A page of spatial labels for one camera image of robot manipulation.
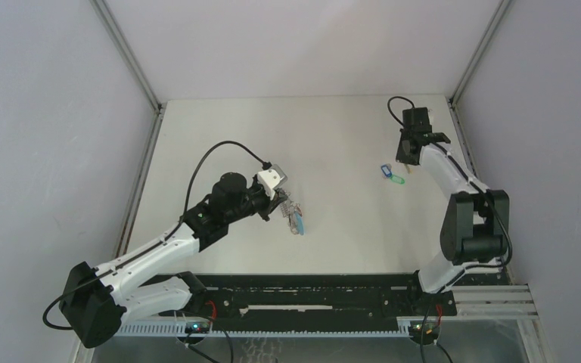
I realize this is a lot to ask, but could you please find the aluminium frame post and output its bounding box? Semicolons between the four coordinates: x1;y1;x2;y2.
449;0;515;109
89;0;162;113

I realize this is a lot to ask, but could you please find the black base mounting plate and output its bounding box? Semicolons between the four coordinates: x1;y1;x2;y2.
169;272;458;334

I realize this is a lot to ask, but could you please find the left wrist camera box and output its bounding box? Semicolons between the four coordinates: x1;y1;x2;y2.
256;164;287;200

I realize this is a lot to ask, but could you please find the right green circuit board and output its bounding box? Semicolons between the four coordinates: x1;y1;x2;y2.
409;324;440;336

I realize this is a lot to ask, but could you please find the left black camera cable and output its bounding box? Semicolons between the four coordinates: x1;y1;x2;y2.
42;141;272;330

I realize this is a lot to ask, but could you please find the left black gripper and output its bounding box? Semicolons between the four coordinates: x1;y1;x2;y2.
225;174;287;225

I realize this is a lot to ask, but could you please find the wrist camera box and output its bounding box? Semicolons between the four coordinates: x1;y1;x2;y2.
256;164;287;200
402;107;433;134

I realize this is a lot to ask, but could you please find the white slotted cable duct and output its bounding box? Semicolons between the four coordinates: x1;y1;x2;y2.
114;320;413;338

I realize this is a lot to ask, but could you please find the metal key organizer with rings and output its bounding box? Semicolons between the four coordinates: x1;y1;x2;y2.
278;189;305;235

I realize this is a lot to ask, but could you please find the left aluminium frame post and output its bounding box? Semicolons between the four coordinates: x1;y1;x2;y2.
89;0;162;113

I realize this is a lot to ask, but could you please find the right black camera cable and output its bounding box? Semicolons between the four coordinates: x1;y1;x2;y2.
387;96;514;363

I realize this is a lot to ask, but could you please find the right aluminium frame post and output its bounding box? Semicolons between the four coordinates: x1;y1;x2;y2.
449;0;515;109

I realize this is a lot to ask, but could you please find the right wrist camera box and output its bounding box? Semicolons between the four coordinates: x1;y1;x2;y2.
402;107;433;134

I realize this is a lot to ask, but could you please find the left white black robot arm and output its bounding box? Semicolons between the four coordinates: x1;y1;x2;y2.
57;165;287;349

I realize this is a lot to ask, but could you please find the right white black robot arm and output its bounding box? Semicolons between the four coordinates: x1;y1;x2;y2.
396;129;513;315

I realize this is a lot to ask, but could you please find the left green circuit board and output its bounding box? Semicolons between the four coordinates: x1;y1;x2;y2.
185;322;212;334

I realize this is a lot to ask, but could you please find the green circuit board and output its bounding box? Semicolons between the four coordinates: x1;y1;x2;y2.
409;324;440;336
185;322;212;334

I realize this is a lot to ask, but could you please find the black camera cable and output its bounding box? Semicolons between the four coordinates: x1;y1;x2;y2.
42;141;272;330
387;96;514;363

